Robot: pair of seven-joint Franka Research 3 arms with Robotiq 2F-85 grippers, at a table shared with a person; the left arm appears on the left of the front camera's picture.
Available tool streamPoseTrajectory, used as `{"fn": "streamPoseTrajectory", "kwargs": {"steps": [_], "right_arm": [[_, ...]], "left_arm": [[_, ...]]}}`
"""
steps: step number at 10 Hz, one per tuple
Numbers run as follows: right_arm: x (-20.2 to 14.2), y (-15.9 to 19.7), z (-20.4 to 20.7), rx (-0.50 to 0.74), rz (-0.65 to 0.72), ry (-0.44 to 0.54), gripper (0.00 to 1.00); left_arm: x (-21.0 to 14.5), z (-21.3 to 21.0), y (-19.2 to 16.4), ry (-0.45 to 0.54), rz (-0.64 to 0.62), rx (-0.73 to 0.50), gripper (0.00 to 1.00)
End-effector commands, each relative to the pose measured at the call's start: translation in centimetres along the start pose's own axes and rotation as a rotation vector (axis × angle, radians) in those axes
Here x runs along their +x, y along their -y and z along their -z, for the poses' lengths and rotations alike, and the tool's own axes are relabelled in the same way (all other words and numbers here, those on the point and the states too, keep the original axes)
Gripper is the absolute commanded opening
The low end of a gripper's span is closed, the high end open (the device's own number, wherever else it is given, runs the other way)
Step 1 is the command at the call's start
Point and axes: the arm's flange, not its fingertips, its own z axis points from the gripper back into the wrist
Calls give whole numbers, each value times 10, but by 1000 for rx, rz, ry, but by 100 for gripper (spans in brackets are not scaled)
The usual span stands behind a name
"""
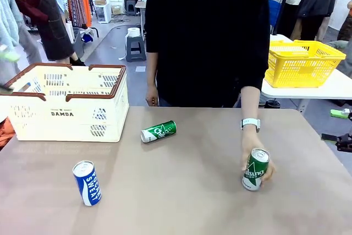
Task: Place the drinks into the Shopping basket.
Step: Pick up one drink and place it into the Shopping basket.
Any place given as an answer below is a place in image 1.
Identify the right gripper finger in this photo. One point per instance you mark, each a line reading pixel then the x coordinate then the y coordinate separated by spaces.
pixel 330 137
pixel 338 113

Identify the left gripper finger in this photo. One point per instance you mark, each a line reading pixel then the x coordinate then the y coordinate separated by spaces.
pixel 6 89
pixel 9 55

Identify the green Chilsung cider can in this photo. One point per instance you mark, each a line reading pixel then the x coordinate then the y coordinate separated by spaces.
pixel 160 131
pixel 254 174

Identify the blue Pocari Sweat can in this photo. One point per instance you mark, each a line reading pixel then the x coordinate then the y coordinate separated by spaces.
pixel 88 185

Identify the person's left forearm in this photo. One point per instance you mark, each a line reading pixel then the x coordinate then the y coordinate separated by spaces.
pixel 250 103

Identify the person's right forearm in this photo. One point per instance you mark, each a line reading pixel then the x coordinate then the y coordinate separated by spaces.
pixel 151 72

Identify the yellow plastic shopping basket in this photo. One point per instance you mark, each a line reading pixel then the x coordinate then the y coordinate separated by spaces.
pixel 297 70

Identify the cream Damda shopping basket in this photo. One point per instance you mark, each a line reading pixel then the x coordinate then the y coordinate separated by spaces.
pixel 68 125

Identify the person's left hand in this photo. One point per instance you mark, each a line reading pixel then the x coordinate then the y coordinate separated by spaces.
pixel 247 144

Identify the person's right hand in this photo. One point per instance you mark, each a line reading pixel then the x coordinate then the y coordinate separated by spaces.
pixel 152 96

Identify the grey trousers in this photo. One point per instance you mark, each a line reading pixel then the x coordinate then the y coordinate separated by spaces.
pixel 28 45

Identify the white table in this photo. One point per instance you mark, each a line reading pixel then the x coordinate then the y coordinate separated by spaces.
pixel 338 86

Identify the light blue fuzzy garment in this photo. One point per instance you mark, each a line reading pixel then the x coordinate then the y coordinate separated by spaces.
pixel 6 20

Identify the orange cloth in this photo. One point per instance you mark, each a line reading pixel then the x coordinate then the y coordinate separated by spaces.
pixel 5 134

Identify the mannequin in maroon shirt, apron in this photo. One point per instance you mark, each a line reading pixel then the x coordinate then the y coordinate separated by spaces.
pixel 46 26

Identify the grey cloth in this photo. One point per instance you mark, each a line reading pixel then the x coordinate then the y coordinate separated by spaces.
pixel 347 64

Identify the black round object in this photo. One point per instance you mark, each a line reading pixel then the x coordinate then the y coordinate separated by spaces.
pixel 272 104

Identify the black shoes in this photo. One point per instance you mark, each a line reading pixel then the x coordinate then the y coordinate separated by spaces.
pixel 78 62

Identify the white wristwatch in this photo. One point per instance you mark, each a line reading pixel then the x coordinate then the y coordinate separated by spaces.
pixel 250 123

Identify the patterned colourful garment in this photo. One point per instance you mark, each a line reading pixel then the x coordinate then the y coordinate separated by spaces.
pixel 77 4

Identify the brown garment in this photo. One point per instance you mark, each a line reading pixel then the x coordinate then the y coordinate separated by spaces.
pixel 347 28

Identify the small white cabinet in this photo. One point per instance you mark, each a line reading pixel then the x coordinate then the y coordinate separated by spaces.
pixel 104 13

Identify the cardboard box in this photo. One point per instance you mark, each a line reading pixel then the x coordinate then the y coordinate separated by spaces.
pixel 101 1
pixel 116 9

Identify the blue draped cloth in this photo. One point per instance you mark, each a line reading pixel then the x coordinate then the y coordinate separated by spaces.
pixel 273 12

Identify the black pole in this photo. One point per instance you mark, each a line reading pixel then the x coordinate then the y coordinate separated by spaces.
pixel 284 1

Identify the grey plastic stool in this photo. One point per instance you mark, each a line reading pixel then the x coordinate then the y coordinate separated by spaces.
pixel 131 6
pixel 136 53

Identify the white paper roll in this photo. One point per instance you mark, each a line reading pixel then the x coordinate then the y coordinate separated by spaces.
pixel 134 32

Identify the white paper sheet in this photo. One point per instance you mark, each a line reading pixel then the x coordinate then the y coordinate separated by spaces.
pixel 140 68

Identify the white desk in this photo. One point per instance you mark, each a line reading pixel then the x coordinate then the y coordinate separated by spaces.
pixel 140 4

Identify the person in black shirt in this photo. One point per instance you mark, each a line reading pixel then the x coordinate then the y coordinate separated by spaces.
pixel 206 39

